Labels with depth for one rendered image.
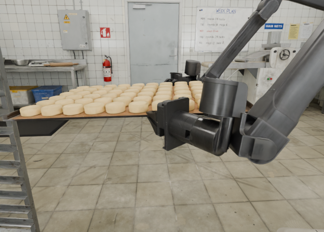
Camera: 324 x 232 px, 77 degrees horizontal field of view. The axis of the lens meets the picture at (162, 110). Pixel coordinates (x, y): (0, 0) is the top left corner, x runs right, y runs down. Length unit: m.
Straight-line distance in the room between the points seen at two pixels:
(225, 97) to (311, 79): 0.14
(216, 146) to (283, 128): 0.11
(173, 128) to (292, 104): 0.20
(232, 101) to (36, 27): 4.58
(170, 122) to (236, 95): 0.13
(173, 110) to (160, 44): 3.95
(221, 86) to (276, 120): 0.10
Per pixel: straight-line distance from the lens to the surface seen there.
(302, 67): 0.39
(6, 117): 0.63
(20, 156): 1.25
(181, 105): 0.41
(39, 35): 4.76
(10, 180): 1.35
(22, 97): 4.34
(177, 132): 0.38
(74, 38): 4.30
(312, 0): 1.01
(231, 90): 0.33
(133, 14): 4.37
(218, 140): 0.34
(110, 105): 0.51
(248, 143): 0.34
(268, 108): 0.36
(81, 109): 0.55
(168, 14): 4.38
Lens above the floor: 1.14
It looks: 16 degrees down
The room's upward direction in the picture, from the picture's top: straight up
